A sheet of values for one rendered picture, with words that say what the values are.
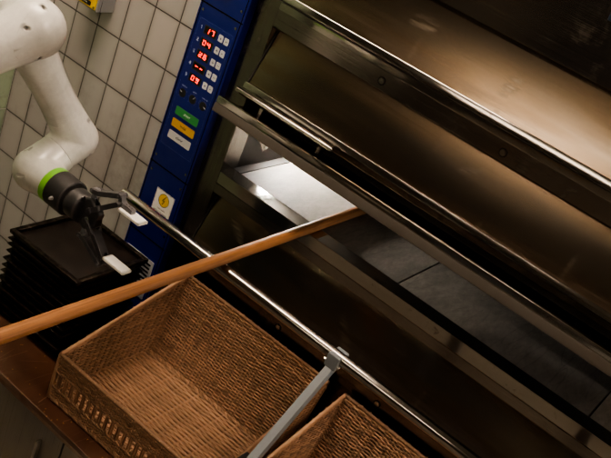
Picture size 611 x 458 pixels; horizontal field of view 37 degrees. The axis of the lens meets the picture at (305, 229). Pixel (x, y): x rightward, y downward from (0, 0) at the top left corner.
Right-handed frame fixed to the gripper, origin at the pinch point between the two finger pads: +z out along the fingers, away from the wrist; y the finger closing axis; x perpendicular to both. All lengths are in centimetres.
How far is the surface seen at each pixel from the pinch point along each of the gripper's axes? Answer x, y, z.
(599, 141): -55, -59, 69
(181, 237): -18.4, 2.3, -0.5
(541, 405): -55, 3, 88
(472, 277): -41, -22, 62
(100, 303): 22.3, -0.6, 14.0
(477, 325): -67, 1, 63
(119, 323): -26, 43, -15
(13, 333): 43.6, -0.8, 13.8
